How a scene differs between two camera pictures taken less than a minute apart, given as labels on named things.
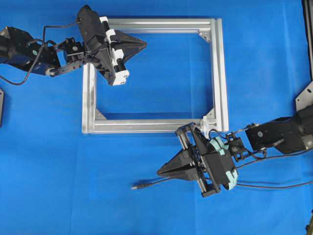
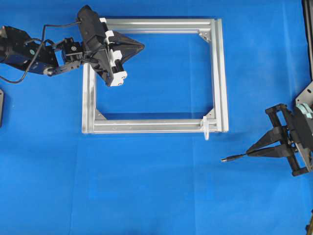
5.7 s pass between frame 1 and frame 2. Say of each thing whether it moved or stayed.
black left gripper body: stayed
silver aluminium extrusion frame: stayed
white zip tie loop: stayed
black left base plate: stayed
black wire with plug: moved
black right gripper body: moved
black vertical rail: stayed
